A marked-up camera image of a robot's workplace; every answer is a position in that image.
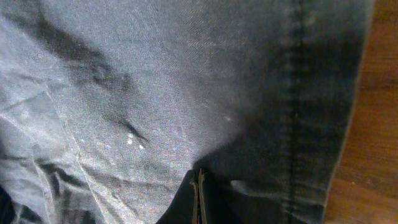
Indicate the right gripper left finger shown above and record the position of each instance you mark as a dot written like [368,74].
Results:
[184,206]

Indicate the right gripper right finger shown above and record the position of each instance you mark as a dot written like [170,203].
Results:
[213,208]

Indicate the navy blue shorts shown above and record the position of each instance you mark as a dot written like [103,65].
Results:
[106,105]

